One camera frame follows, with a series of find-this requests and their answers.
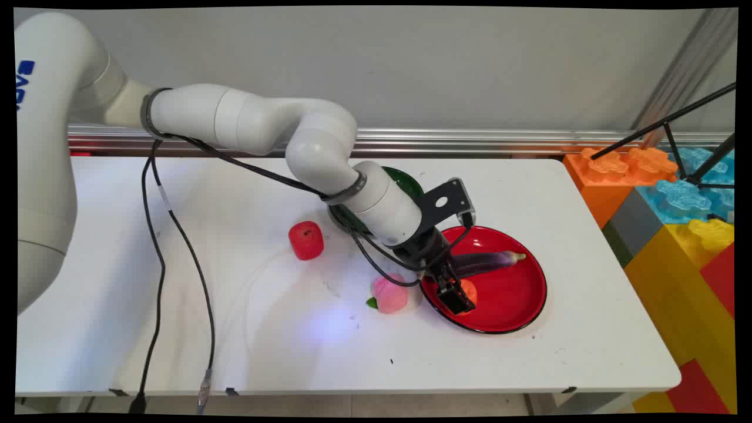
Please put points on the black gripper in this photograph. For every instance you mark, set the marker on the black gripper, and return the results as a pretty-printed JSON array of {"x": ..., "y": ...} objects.
[{"x": 424, "y": 247}]

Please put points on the purple toy eggplant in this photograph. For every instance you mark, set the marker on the purple toy eggplant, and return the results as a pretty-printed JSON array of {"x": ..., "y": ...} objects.
[{"x": 489, "y": 262}]

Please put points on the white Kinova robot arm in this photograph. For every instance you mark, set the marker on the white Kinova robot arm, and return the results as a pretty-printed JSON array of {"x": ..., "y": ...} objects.
[{"x": 264, "y": 117}]

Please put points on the small orange toy fruit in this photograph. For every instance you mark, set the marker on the small orange toy fruit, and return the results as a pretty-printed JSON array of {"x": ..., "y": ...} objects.
[{"x": 470, "y": 289}]

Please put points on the red round plate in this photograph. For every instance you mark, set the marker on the red round plate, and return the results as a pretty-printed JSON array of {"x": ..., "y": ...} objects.
[{"x": 511, "y": 302}]

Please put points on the pink toy peach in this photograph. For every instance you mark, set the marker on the pink toy peach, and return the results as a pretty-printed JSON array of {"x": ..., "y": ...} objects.
[{"x": 390, "y": 296}]

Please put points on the dark green plate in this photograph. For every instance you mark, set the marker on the dark green plate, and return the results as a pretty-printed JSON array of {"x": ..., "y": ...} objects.
[{"x": 409, "y": 183}]

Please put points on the red toy apple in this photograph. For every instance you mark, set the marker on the red toy apple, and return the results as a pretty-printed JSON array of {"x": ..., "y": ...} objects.
[{"x": 306, "y": 240}]

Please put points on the large grey toy block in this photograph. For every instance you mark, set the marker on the large grey toy block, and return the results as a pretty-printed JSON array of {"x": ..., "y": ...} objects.
[{"x": 631, "y": 226}]

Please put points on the large orange toy block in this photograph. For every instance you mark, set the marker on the large orange toy block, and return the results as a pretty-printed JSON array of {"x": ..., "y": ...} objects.
[{"x": 605, "y": 176}]

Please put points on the large yellow toy block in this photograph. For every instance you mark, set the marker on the large yellow toy block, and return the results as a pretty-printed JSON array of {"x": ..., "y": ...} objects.
[{"x": 675, "y": 294}]

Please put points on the large blue toy block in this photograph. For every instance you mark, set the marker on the large blue toy block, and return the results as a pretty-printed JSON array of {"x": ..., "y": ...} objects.
[{"x": 681, "y": 197}]

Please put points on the large red toy block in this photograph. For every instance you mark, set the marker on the large red toy block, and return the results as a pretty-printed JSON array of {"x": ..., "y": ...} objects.
[{"x": 724, "y": 279}]

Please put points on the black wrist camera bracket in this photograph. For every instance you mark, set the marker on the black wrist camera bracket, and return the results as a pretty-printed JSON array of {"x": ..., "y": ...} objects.
[{"x": 445, "y": 202}]

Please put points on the aluminium wall rail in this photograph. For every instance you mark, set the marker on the aluminium wall rail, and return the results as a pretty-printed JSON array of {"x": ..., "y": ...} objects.
[{"x": 470, "y": 141}]

